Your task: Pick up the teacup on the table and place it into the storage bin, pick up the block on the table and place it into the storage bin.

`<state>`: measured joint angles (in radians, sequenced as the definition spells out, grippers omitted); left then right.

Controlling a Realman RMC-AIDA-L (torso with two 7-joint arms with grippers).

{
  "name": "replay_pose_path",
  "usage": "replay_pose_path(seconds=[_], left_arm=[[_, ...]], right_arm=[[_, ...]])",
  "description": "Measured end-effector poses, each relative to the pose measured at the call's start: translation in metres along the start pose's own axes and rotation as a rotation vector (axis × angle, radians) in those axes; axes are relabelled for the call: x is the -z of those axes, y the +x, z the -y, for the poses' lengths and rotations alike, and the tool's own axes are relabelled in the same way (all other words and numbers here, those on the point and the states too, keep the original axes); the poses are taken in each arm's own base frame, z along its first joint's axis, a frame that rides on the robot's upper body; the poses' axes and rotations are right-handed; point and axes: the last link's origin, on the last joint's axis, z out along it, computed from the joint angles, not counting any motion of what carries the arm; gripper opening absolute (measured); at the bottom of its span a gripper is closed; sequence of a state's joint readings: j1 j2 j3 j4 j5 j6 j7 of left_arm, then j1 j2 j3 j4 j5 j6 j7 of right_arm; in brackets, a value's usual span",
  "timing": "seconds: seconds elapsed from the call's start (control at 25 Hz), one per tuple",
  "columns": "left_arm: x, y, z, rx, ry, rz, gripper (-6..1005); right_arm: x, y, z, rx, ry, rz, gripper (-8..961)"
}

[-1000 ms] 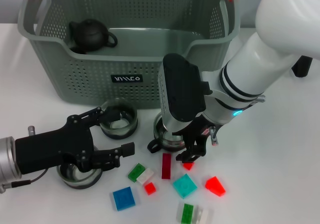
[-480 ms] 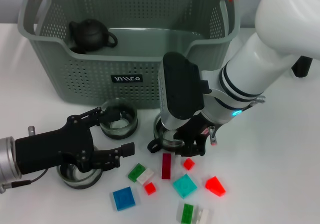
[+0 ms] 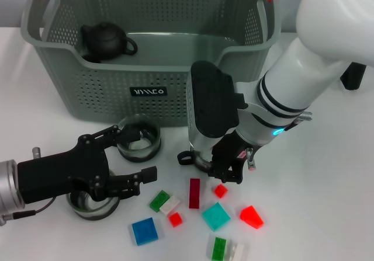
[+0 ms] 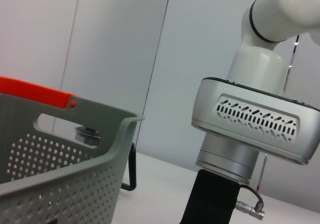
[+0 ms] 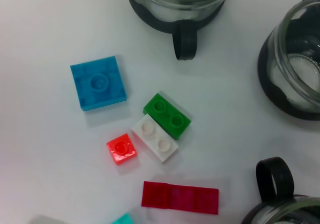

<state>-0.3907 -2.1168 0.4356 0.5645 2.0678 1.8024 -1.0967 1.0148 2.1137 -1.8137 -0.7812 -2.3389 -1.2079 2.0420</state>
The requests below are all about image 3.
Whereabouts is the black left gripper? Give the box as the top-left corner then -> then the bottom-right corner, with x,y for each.
17,126 -> 158,204

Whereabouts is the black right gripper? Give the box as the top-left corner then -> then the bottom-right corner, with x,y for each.
209,132 -> 255,183

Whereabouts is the glass teacup with black sleeve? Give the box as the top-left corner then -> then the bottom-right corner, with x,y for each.
177,149 -> 216,172
116,113 -> 162,163
66,190 -> 120,221

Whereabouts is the grey perforated storage basket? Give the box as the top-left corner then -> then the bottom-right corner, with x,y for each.
20,0 -> 282,127

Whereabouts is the small red toy brick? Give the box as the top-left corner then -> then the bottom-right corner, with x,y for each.
213,184 -> 228,199
168,211 -> 184,228

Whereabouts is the dark red long toy brick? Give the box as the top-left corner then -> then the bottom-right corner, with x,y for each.
188,178 -> 202,210

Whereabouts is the cyan square toy plate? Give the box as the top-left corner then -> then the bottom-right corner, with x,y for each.
201,202 -> 231,232

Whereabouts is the red sloped toy brick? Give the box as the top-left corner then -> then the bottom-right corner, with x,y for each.
239,204 -> 265,230

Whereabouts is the green toy brick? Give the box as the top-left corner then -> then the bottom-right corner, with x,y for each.
209,236 -> 230,261
148,190 -> 172,214

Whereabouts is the white toy brick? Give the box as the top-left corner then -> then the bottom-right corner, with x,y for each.
159,196 -> 181,216
229,243 -> 246,261

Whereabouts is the blue square toy plate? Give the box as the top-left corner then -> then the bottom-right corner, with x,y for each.
130,217 -> 160,246

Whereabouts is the black clay teapot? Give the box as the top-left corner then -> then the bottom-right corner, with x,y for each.
80,22 -> 138,63

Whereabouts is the silver right gripper connector post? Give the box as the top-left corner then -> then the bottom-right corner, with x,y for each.
246,147 -> 257,172

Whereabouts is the right wrist camera housing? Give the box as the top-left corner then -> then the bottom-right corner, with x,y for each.
186,60 -> 248,154

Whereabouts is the right arm cable with plug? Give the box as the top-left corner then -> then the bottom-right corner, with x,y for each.
288,111 -> 313,132

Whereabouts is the arm cable with plug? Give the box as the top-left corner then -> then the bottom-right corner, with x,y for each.
288,111 -> 313,132
0,196 -> 56,224

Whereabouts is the left arm cable with plug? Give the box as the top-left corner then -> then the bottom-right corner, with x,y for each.
0,196 -> 56,224

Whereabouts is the glass pitcher with black handle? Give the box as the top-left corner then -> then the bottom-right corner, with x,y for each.
340,62 -> 368,91

